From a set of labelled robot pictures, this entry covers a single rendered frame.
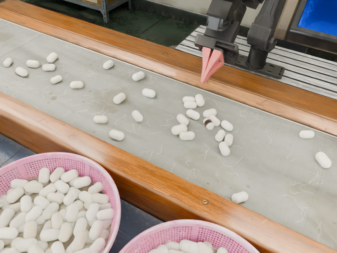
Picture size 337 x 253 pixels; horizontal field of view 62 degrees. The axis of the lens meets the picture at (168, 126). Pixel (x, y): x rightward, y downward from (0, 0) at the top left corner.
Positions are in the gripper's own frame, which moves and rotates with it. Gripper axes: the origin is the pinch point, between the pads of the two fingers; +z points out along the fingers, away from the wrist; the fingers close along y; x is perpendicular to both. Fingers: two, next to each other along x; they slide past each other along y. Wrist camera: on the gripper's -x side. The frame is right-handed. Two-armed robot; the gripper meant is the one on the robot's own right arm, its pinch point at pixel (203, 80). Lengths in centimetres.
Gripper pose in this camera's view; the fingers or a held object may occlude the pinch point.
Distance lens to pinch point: 67.5
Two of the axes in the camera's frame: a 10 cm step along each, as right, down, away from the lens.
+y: 8.8, 3.6, -3.1
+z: -3.9, 9.2, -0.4
